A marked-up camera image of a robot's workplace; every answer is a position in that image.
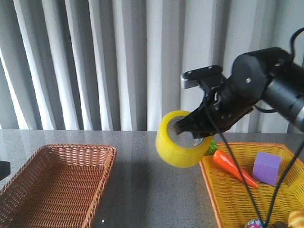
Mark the dark brown toy piece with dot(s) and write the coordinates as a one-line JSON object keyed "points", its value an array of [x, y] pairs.
{"points": [[279, 224]]}

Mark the orange toy carrot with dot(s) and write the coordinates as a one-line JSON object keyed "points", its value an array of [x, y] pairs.
{"points": [[226, 162]]}

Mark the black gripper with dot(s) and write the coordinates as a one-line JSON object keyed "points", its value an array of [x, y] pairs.
{"points": [[220, 110]]}

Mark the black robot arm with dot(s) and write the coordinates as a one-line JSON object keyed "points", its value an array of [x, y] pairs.
{"points": [[5, 169], [269, 75]]}

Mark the colourful patterned ball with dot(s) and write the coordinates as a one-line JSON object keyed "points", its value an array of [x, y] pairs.
{"points": [[254, 223]]}

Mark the grey pleated curtain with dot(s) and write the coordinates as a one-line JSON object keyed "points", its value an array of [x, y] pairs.
{"points": [[116, 64]]}

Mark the purple foam cube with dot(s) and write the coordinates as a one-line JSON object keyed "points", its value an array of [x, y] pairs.
{"points": [[266, 168]]}

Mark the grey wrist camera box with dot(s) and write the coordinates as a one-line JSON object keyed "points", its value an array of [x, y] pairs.
{"points": [[207, 77]]}

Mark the brown wicker basket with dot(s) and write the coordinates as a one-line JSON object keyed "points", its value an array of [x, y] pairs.
{"points": [[59, 186]]}

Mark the toy bread roll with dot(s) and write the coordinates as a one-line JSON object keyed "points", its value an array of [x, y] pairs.
{"points": [[296, 219]]}

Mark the yellow wicker basket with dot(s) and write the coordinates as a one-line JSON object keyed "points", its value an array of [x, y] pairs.
{"points": [[229, 197]]}

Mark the yellow tape roll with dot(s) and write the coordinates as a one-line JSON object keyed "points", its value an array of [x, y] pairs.
{"points": [[179, 150]]}

